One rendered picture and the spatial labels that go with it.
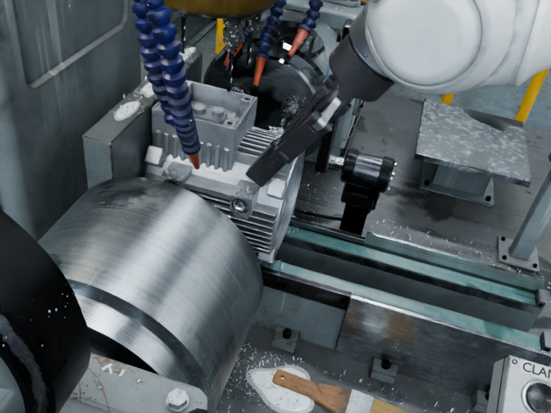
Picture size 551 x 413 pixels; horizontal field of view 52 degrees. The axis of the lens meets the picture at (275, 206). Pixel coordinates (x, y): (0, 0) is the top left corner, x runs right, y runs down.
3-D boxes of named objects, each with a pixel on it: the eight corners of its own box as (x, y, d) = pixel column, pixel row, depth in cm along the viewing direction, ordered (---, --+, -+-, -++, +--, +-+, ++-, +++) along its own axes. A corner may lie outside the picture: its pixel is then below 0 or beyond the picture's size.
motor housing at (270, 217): (140, 250, 86) (136, 146, 74) (188, 183, 101) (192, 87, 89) (265, 287, 83) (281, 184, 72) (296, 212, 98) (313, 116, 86)
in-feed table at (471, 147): (401, 197, 126) (415, 152, 119) (412, 138, 147) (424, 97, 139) (510, 225, 123) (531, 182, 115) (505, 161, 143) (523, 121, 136)
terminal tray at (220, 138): (151, 153, 80) (149, 109, 76) (180, 119, 88) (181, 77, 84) (230, 174, 78) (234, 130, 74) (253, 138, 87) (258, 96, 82)
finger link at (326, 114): (358, 88, 64) (351, 108, 60) (329, 118, 67) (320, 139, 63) (343, 74, 64) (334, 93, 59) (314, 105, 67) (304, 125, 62)
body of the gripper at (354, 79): (356, 19, 65) (307, 74, 70) (343, 46, 58) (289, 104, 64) (403, 62, 66) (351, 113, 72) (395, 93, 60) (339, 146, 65)
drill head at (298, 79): (180, 171, 104) (183, 42, 89) (249, 81, 136) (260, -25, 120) (311, 206, 101) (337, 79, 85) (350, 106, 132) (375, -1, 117)
